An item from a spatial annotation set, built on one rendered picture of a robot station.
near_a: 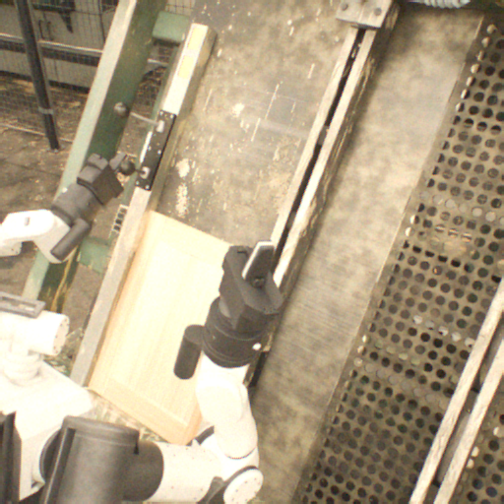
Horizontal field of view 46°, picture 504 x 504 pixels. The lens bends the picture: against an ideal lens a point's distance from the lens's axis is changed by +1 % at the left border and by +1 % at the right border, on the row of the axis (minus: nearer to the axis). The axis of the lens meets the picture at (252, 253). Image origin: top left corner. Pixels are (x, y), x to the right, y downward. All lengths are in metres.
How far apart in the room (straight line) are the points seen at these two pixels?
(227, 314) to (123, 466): 0.27
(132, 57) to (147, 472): 1.11
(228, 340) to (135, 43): 1.05
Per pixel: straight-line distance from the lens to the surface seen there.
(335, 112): 1.26
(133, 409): 1.54
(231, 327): 0.82
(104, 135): 1.68
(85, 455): 0.91
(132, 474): 0.94
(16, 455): 0.97
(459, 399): 1.14
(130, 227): 1.52
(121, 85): 1.69
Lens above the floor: 2.09
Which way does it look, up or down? 37 degrees down
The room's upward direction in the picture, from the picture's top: straight up
